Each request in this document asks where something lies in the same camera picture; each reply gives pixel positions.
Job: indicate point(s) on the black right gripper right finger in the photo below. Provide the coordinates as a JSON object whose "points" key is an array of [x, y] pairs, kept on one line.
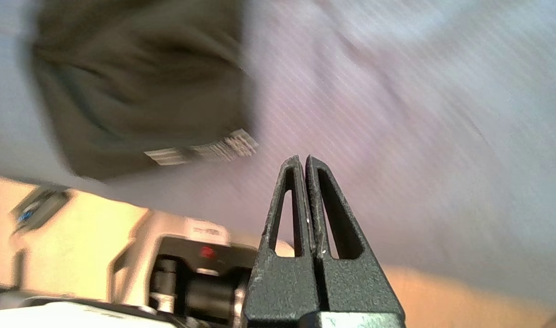
{"points": [[355, 287]]}

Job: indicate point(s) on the white labelled robot base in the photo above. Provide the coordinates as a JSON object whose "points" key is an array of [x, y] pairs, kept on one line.
{"points": [[168, 273]]}

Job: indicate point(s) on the black moon print t-shirt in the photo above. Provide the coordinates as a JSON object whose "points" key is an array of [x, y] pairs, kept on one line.
{"points": [[136, 82]]}

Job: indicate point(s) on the silver power supply box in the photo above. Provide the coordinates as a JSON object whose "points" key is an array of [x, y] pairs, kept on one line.
{"points": [[38, 207]]}

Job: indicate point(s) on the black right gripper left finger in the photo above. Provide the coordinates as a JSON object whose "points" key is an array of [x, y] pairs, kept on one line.
{"points": [[282, 287]]}

